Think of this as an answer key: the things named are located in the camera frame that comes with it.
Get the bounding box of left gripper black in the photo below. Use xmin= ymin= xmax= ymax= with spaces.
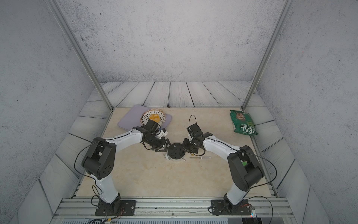
xmin=145 ymin=134 xmax=174 ymax=152

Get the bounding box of small screwdriver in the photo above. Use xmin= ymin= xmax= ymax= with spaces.
xmin=190 ymin=156 xmax=211 ymax=160

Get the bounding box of black round alarm clock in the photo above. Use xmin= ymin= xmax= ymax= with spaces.
xmin=165 ymin=143 xmax=186 ymax=161

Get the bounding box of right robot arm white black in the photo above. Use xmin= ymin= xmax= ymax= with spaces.
xmin=183 ymin=133 xmax=264 ymax=206

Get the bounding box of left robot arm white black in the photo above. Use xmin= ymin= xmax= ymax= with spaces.
xmin=82 ymin=126 xmax=169 ymax=204

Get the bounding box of yellow fruit in bowl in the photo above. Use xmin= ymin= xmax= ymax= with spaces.
xmin=149 ymin=114 xmax=161 ymax=124

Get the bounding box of patterned bowl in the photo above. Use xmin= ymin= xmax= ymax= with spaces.
xmin=140 ymin=109 xmax=166 ymax=126

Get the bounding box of purple mat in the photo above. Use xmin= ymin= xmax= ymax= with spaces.
xmin=117 ymin=105 xmax=173 ymax=132

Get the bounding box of green snack bag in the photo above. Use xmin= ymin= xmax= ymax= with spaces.
xmin=230 ymin=110 xmax=258 ymax=136

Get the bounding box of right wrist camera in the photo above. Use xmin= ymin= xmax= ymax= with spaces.
xmin=187 ymin=123 xmax=203 ymax=140

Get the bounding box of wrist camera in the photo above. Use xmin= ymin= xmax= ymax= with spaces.
xmin=144 ymin=120 xmax=168 ymax=138
xmin=187 ymin=123 xmax=203 ymax=140

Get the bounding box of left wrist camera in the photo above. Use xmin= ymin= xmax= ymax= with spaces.
xmin=144 ymin=120 xmax=168 ymax=138

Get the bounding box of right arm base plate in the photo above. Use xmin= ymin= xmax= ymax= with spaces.
xmin=208 ymin=200 xmax=252 ymax=216

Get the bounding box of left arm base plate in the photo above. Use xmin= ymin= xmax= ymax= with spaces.
xmin=95 ymin=200 xmax=137 ymax=216

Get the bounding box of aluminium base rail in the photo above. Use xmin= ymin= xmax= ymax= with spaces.
xmin=51 ymin=197 xmax=296 ymax=224

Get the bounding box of aluminium corner post left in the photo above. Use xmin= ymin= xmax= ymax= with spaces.
xmin=46 ymin=0 xmax=114 ymax=112

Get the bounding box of aluminium corner post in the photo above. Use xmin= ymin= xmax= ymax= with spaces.
xmin=241 ymin=0 xmax=294 ymax=111
xmin=46 ymin=0 xmax=114 ymax=112

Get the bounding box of aluminium corner post right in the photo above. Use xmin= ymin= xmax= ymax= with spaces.
xmin=241 ymin=0 xmax=294 ymax=111

